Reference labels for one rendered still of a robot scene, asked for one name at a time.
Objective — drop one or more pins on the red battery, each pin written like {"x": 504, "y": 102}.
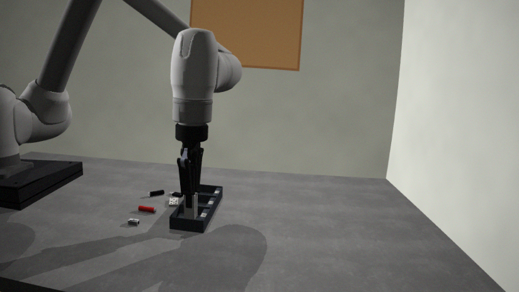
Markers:
{"x": 147, "y": 209}

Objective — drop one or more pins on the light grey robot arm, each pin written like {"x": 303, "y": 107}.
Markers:
{"x": 200, "y": 66}

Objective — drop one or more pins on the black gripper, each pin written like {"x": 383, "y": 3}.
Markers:
{"x": 190, "y": 172}

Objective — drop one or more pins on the black rack of bins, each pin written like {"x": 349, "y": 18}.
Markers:
{"x": 208, "y": 200}

